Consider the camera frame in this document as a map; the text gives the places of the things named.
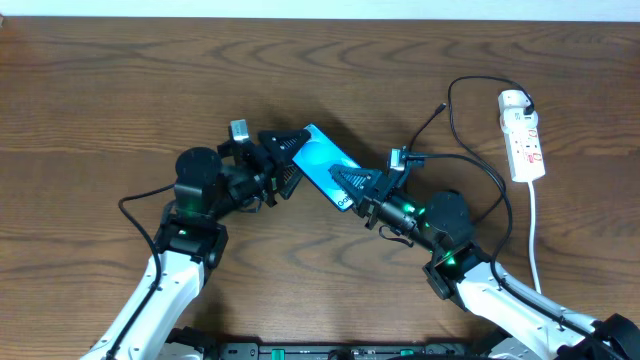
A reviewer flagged black camera cable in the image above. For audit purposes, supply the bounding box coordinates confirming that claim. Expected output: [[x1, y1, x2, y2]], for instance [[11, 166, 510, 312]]
[[399, 152, 626, 360], [102, 182, 177, 360]]

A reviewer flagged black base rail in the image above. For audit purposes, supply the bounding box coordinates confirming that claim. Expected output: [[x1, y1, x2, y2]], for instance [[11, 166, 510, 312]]
[[158, 327, 490, 360]]

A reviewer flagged white USB charger plug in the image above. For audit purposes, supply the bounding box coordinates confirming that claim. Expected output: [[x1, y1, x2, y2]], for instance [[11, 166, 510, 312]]
[[500, 107, 539, 134]]

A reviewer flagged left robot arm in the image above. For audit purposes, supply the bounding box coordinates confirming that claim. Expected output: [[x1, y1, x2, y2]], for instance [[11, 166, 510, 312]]
[[85, 125, 311, 359]]

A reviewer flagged black left camera cable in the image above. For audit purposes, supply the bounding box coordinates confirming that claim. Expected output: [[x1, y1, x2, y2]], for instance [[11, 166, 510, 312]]
[[102, 182, 177, 360]]

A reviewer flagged blue Galaxy smartphone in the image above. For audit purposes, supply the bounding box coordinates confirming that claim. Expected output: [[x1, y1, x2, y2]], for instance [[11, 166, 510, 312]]
[[293, 123, 359, 212]]

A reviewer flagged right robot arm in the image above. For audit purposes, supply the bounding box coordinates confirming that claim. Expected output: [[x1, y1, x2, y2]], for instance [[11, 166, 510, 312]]
[[329, 165, 639, 359]]

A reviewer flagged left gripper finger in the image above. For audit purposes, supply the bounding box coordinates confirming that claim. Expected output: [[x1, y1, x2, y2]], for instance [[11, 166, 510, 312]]
[[258, 129, 311, 165], [277, 164, 302, 200]]

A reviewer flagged white power strip cord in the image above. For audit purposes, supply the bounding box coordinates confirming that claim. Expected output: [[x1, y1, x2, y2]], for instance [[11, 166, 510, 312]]
[[526, 180, 543, 295]]

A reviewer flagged white power strip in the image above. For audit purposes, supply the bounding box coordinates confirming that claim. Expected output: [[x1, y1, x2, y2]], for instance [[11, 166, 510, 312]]
[[498, 90, 546, 183]]

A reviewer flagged black USB charging cable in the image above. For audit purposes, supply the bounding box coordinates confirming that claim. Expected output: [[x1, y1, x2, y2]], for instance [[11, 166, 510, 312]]
[[407, 75, 536, 226]]

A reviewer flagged black right camera cable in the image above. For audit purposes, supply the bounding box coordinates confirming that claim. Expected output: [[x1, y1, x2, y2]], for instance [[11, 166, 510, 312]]
[[399, 152, 626, 360]]

